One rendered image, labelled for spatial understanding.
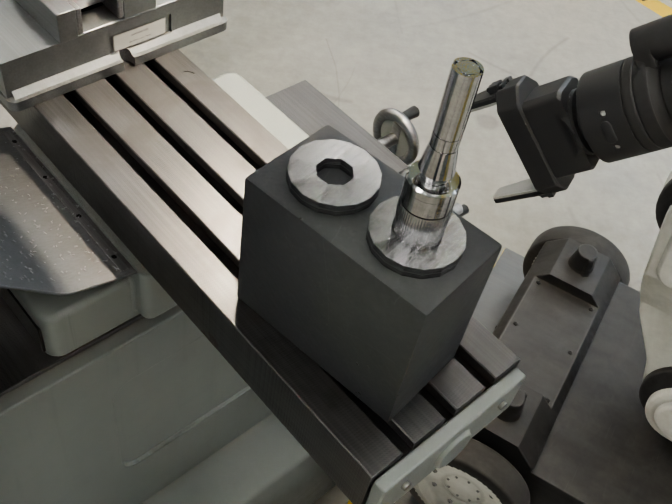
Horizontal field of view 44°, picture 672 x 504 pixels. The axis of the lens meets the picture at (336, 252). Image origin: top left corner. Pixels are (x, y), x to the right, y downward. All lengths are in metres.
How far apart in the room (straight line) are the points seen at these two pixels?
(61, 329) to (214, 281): 0.23
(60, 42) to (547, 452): 0.91
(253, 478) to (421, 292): 0.97
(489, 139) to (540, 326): 1.32
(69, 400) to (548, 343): 0.76
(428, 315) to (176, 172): 0.46
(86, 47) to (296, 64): 1.70
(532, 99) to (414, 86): 2.01
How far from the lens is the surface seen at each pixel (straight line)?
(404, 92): 2.77
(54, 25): 1.13
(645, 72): 0.76
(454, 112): 0.63
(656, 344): 1.28
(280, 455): 1.65
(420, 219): 0.70
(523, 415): 1.30
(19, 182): 1.14
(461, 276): 0.73
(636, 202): 2.68
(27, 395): 1.13
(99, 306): 1.08
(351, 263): 0.72
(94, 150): 1.08
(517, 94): 0.81
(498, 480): 1.26
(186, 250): 0.96
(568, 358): 1.42
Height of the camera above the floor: 1.67
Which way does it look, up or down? 49 degrees down
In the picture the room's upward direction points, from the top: 12 degrees clockwise
